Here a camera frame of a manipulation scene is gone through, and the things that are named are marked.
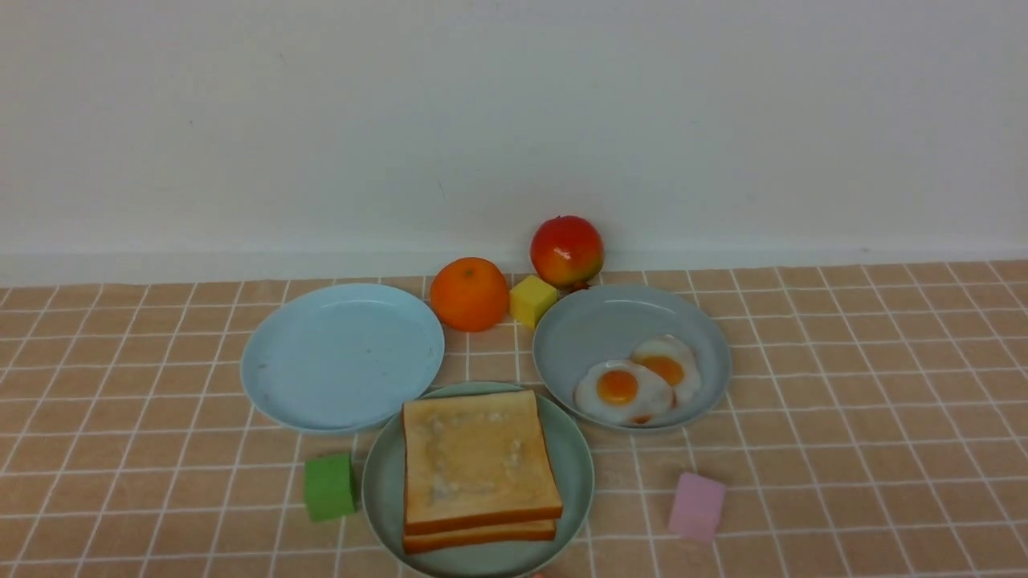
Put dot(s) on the toast slice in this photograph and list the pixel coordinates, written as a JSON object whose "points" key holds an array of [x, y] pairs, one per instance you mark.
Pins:
{"points": [[545, 530], [476, 461]]}

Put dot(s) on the yellow cube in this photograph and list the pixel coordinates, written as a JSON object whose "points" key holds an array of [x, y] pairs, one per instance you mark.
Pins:
{"points": [[530, 299]]}

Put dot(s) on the orange fruit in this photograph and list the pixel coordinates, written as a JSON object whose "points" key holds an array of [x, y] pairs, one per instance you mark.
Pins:
{"points": [[469, 295]]}

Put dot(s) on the red apple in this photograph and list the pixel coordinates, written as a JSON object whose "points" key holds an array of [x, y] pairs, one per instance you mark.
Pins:
{"points": [[567, 252]]}

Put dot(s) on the grey-blue plate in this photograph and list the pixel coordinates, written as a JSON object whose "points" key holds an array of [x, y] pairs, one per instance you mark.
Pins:
{"points": [[608, 322]]}

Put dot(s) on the front fried egg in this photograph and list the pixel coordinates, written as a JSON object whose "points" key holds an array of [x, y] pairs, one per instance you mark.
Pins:
{"points": [[621, 392]]}

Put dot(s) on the fried egg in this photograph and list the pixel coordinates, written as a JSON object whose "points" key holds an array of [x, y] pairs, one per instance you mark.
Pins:
{"points": [[621, 392], [673, 361]]}

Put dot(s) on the right fried egg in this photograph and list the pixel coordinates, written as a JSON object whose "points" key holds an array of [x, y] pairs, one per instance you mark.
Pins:
{"points": [[673, 361]]}

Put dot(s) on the light blue plate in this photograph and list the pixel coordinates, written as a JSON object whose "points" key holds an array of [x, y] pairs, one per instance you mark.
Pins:
{"points": [[342, 359]]}

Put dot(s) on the green cube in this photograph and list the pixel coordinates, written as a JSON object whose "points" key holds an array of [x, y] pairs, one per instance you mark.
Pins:
{"points": [[329, 487]]}

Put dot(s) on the pink cube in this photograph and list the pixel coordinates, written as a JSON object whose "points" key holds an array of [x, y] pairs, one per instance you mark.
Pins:
{"points": [[697, 508]]}

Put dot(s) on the checkered orange tablecloth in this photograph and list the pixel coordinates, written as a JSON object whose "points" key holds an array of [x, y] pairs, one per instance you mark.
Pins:
{"points": [[876, 425]]}

